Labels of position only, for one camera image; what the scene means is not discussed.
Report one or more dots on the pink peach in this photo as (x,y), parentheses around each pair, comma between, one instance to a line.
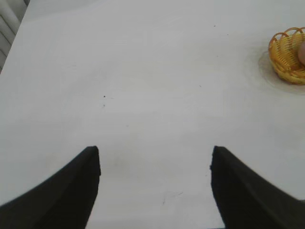
(302,53)

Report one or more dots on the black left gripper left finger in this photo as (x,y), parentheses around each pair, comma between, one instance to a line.
(59,198)

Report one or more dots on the grey ribbed background panel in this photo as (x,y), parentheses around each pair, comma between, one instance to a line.
(7,23)

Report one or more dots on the clear plastic plate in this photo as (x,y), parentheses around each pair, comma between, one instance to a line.
(265,70)

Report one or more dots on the yellow woven plastic basket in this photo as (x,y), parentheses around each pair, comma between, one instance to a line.
(284,57)

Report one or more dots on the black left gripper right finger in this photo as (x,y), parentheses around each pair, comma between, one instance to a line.
(245,198)

